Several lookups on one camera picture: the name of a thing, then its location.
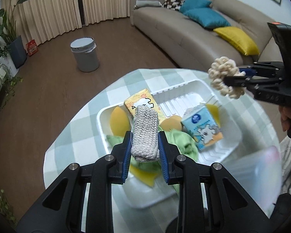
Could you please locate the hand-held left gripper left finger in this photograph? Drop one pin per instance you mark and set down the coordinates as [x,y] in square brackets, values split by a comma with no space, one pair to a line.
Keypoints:
[126,160]

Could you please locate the green white checked tablecloth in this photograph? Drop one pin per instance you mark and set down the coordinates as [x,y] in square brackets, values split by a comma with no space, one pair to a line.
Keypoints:
[87,136]

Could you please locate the yellow egg-shaped makeup sponge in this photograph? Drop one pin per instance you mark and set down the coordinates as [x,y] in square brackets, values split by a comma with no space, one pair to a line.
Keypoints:
[118,121]

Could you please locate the grey knitted pouch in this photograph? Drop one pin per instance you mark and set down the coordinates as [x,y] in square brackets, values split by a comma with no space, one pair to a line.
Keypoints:
[145,133]

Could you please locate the yellow cushion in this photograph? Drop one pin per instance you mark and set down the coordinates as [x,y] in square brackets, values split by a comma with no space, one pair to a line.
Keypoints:
[237,38]

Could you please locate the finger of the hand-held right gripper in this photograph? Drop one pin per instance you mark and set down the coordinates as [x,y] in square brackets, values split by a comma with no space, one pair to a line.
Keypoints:
[235,80]
[248,72]

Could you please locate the dark grey planter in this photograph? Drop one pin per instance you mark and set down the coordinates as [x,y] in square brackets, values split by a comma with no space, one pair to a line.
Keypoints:
[17,52]

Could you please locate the cream loop scrunchie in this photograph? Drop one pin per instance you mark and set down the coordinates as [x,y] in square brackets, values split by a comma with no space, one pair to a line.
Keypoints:
[220,68]

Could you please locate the green cloth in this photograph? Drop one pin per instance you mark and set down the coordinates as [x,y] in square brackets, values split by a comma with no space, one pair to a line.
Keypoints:
[184,143]

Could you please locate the grey trash bin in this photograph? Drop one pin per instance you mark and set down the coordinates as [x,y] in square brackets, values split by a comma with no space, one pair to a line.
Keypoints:
[86,53]

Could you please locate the beige curtain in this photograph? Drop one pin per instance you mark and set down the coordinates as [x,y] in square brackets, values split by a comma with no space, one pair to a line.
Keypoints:
[43,12]
[106,0]

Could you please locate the red box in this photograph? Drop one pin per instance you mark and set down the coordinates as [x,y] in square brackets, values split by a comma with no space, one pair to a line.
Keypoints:
[32,48]

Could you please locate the brown patterned cushion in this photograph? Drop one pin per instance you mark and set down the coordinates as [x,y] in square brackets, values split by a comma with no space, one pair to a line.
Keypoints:
[174,0]

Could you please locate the translucent plastic container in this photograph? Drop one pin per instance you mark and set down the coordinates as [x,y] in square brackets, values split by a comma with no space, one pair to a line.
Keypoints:
[257,174]

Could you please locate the yellow flat sponge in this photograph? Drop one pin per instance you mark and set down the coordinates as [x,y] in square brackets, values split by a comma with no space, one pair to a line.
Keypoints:
[145,174]
[213,111]

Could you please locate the teal cushion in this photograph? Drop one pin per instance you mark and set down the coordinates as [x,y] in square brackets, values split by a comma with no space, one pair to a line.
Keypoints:
[195,2]
[208,17]

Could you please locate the yellow gourd-shaped makeup sponge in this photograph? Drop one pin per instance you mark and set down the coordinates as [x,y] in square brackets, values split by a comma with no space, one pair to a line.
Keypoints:
[172,123]

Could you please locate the blue yellow tissue pack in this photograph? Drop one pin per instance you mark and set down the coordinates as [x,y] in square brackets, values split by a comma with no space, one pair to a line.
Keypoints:
[201,123]
[140,102]

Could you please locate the tall green houseplant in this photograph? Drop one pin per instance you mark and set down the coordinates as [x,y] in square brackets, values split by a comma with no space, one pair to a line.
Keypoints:
[7,21]

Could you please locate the beige sofa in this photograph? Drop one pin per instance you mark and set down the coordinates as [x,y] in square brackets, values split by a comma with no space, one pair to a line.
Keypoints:
[184,36]

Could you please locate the small green plant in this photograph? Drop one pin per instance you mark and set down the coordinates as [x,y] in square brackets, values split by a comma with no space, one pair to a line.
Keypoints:
[0,203]

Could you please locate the person's right hand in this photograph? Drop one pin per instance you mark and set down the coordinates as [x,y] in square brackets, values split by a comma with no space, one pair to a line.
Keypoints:
[289,115]

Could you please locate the white plastic tray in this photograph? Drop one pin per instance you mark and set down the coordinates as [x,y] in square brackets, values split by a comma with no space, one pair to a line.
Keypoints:
[181,94]

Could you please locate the white floral clothing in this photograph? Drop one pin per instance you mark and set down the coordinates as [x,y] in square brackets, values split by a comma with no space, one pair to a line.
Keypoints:
[289,155]

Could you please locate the trailing green plant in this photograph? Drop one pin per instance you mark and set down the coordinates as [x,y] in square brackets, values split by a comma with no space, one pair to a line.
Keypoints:
[2,77]

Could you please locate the grey cushion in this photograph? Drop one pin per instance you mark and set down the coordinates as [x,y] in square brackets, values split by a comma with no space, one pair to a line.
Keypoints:
[148,4]

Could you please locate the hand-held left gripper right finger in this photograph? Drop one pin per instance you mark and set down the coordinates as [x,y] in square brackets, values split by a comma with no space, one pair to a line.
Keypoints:
[163,160]

